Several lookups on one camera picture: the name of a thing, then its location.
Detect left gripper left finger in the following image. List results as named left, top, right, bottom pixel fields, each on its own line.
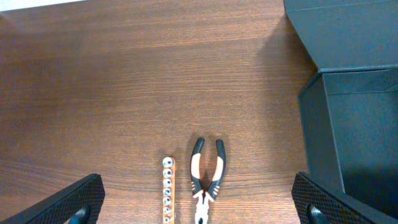
left=2, top=174, right=105, bottom=224

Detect orange black needle-nose pliers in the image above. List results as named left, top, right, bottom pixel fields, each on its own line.
left=190, top=137, right=226, bottom=224

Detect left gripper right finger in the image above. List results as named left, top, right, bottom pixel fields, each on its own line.
left=291, top=172, right=397, bottom=223

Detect black open box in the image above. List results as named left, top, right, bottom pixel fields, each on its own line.
left=284, top=0, right=397, bottom=223

